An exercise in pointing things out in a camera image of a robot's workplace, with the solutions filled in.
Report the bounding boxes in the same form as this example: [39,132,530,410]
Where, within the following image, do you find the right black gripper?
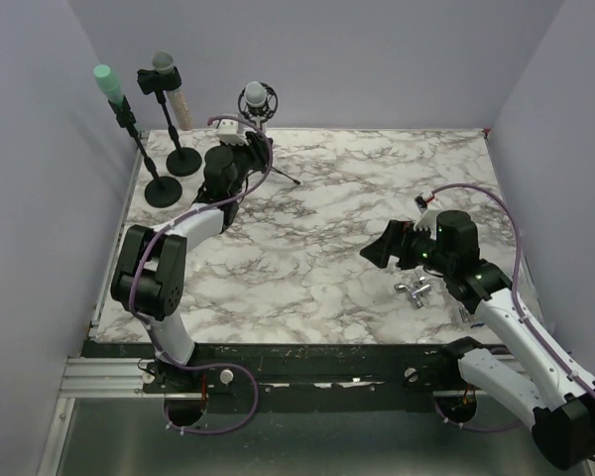
[361,217,454,274]

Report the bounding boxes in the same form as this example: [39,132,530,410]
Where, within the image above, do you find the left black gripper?
[219,131,272,198]

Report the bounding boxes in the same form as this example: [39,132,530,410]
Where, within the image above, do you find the black tripod shock mount stand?
[237,82,279,183]

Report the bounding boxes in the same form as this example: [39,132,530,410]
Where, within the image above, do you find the white microphone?
[244,81,267,114]

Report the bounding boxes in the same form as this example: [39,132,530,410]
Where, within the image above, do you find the mint green microphone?
[93,64,129,111]

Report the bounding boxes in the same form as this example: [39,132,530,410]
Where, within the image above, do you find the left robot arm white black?
[110,131,273,392]

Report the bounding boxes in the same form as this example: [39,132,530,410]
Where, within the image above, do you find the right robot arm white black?
[360,210,595,470]

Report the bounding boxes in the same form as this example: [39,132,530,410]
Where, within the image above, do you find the black round base clip stand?
[137,69,202,177]

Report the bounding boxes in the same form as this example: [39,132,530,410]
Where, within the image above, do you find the glitter silver mesh microphone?
[152,50,193,131]

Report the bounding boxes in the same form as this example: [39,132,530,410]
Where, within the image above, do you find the chrome faucet fitting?
[394,271,431,308]

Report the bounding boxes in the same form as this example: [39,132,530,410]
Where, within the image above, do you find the clear screw organizer box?
[456,304,485,328]

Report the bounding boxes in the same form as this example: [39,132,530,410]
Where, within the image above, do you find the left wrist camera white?
[215,119,248,147]

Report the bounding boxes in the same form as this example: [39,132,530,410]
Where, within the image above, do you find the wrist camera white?
[215,119,248,147]
[414,194,443,232]

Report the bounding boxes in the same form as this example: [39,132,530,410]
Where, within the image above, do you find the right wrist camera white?
[414,194,443,232]

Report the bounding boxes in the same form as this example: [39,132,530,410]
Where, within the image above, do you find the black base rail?
[82,338,483,421]

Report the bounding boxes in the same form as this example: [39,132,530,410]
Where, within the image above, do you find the aluminium extrusion frame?
[34,128,153,476]

